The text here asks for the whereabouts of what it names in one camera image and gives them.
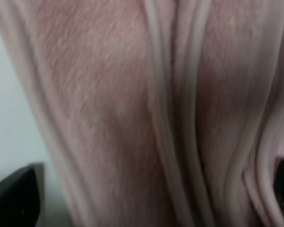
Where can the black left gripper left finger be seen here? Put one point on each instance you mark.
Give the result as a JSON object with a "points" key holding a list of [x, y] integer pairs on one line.
{"points": [[19, 199]]}

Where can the pink fluffy towel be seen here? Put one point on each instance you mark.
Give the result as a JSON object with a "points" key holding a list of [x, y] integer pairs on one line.
{"points": [[158, 113]]}

